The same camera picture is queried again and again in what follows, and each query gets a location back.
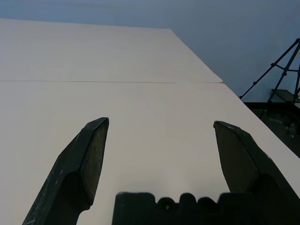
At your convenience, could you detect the black foam floor mat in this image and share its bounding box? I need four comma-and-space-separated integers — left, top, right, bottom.
243, 102, 300, 160

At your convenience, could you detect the black camera tripod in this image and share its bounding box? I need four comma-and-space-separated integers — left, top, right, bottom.
238, 38, 300, 104

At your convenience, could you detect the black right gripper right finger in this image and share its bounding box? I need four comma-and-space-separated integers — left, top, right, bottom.
213, 120, 300, 225

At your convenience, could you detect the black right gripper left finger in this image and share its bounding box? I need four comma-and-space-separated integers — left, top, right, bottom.
22, 117, 110, 225

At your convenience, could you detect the black step stool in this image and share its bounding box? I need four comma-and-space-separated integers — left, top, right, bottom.
267, 88, 300, 104

